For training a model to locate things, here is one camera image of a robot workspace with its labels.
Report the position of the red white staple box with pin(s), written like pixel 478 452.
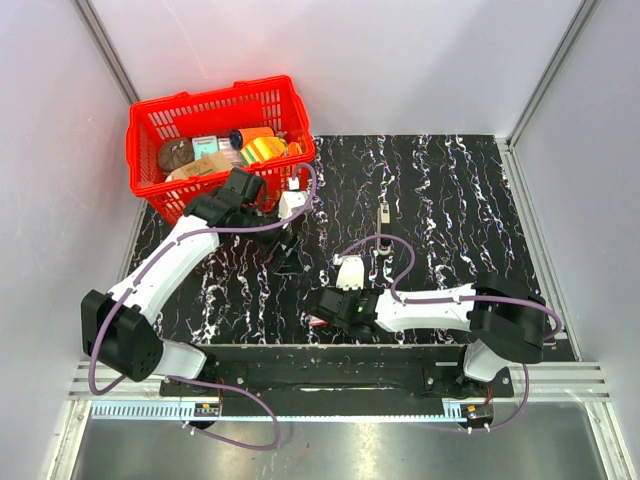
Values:
pixel 317 322

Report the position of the white slotted cable duct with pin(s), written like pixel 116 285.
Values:
pixel 286 410

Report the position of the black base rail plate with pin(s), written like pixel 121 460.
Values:
pixel 343 373

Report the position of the brown cardboard box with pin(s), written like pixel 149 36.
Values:
pixel 207 165

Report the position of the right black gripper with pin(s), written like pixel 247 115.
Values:
pixel 340 291

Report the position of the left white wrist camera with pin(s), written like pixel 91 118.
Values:
pixel 292 200

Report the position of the teal small box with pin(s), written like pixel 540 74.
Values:
pixel 204 146

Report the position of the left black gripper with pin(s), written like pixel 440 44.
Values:
pixel 282 260

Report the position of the orange blue cylinder can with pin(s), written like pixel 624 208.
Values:
pixel 240 137

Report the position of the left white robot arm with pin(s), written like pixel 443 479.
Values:
pixel 118 326

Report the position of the yellow green snack pack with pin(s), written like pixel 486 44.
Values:
pixel 262 149

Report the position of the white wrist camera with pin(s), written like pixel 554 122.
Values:
pixel 292 200
pixel 350 272

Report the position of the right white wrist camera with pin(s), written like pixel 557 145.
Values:
pixel 350 272

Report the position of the brown round cookie pack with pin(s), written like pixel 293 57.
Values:
pixel 175 154

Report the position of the red plastic shopping basket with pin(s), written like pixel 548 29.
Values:
pixel 272 102

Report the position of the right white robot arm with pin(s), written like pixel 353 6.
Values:
pixel 505 320

